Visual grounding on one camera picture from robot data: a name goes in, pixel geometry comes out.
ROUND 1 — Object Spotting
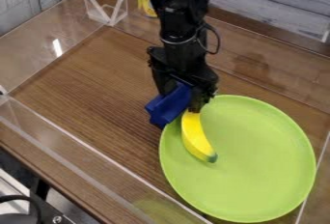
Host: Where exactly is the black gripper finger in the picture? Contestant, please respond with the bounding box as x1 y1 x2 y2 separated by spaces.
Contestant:
189 86 216 113
152 65 177 96

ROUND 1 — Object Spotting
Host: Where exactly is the black cable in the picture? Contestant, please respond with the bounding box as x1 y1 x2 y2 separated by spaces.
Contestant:
0 194 45 224

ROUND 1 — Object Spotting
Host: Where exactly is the clear acrylic front wall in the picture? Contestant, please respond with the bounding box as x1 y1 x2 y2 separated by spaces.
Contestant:
0 96 212 224

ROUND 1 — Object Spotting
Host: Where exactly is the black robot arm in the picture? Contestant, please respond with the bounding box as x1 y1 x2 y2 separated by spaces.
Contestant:
148 0 221 113

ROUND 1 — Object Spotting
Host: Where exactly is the black metal bracket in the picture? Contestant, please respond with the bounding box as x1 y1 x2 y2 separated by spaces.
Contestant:
42 203 77 224

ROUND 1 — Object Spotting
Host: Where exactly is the green plate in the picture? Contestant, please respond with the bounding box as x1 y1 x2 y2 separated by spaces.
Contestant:
160 95 316 223

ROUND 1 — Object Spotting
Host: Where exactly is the yellow toy banana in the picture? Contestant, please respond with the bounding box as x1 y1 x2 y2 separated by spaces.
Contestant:
182 111 218 163

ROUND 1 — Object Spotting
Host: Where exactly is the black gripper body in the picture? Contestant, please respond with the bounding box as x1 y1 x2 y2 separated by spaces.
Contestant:
148 43 218 91

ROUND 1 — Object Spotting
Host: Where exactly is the clear acrylic triangle bracket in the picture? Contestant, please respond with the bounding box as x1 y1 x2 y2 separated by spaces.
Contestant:
85 0 129 27

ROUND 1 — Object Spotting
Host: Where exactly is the blue plastic block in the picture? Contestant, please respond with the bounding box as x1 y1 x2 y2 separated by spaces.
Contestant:
145 82 192 128

